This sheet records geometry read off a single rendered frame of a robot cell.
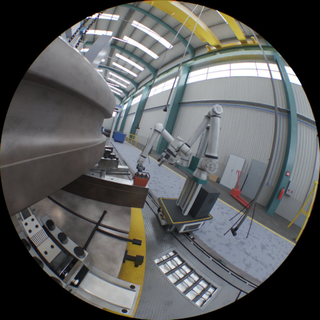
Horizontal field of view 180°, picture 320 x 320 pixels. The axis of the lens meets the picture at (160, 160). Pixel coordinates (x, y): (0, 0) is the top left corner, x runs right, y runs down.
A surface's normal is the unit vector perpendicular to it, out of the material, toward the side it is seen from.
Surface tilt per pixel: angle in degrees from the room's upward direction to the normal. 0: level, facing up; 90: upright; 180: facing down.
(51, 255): 0
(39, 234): 90
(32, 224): 0
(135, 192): 90
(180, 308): 0
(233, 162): 90
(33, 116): 90
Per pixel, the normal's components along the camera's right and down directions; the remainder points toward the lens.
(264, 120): -0.79, -0.12
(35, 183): 0.96, 0.29
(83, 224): 0.29, -0.94
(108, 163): 0.60, 0.32
